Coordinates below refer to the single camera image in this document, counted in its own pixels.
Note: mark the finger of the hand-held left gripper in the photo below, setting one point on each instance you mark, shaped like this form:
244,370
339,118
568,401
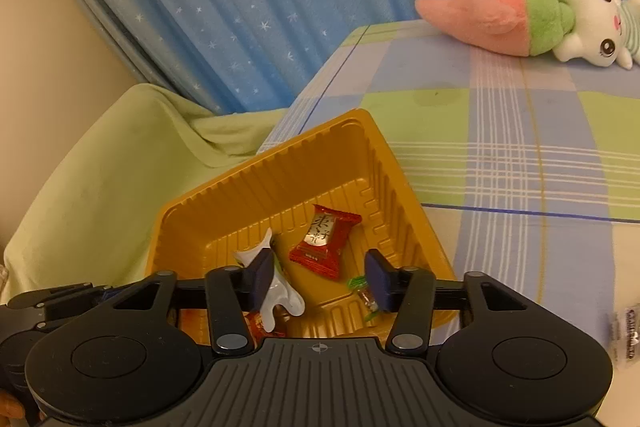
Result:
60,296

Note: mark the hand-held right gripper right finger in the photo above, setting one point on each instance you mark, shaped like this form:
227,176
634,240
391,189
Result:
378,279

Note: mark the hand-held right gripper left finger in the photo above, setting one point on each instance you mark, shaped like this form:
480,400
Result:
260,279

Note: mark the brown twist-wrapped candy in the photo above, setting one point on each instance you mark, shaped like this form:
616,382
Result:
358,282

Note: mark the white snack wrapper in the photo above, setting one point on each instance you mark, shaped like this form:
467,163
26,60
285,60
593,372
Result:
283,296

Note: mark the small red candy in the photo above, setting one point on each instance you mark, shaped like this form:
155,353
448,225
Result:
257,325

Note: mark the red packet with gold label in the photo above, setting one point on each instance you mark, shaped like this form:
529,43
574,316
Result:
325,242

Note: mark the orange plastic tray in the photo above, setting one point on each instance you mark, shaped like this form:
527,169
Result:
350,157

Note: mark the dark snack packet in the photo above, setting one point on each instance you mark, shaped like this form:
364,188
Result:
624,329

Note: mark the light green cloth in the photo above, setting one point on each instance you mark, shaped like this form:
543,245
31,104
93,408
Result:
100,187

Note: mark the checked tablecloth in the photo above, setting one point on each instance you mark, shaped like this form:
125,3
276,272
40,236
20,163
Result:
525,167

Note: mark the rabbit and carrot plush toy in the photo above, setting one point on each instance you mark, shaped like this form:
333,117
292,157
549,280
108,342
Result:
500,14

